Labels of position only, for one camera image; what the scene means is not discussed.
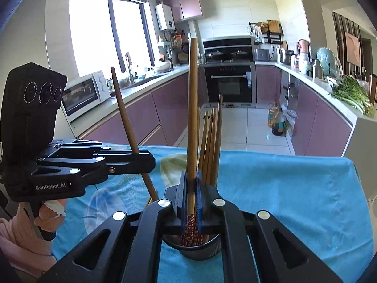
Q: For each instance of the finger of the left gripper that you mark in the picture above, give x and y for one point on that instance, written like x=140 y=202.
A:
x=112 y=150
x=129 y=165

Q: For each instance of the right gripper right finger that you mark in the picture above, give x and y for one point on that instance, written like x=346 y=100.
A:
x=257 y=247

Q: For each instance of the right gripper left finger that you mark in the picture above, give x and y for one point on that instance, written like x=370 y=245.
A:
x=125 y=248

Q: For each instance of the chopstick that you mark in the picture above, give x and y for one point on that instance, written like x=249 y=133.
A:
x=192 y=141
x=130 y=134

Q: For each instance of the pink sleeve forearm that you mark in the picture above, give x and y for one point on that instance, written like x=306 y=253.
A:
x=23 y=249

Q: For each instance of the kitchen faucet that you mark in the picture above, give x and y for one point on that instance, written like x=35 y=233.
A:
x=132 y=74

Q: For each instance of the person's left hand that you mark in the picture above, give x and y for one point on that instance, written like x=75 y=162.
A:
x=51 y=215

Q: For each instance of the white microwave oven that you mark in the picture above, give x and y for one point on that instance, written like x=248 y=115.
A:
x=84 y=93

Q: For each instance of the blue floral tablecloth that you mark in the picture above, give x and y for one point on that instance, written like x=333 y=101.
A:
x=319 y=199

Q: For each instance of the black mesh utensil holder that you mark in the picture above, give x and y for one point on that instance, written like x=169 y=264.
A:
x=196 y=253

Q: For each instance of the black built-in oven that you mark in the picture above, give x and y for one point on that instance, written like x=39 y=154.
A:
x=230 y=71

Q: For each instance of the cooking oil bottle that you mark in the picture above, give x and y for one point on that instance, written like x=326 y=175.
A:
x=276 y=120

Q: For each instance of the white water heater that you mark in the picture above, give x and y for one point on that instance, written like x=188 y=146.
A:
x=164 y=17

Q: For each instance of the steel cooking pot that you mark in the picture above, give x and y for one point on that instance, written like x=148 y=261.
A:
x=284 y=56

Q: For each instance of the green leafy vegetables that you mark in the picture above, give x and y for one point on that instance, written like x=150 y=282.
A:
x=350 y=92

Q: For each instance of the mint green appliance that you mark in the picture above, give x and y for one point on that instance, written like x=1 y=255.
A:
x=327 y=60

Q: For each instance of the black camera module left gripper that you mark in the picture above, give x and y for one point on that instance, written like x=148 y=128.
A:
x=32 y=96

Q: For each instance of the pink wall cabinet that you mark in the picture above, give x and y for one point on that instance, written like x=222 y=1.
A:
x=183 y=10

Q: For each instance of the wall spice rack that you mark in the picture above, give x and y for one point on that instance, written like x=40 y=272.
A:
x=269 y=32

